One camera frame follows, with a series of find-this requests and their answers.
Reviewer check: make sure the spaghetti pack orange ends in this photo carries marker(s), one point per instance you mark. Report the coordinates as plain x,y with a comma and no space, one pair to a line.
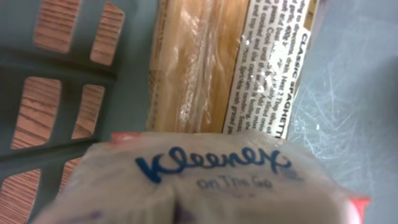
227,66

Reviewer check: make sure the orange Kleenex tissue pack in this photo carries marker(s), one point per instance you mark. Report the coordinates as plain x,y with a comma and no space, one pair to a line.
243,178

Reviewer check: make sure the grey plastic shopping basket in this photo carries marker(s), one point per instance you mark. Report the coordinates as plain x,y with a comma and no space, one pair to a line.
55,102

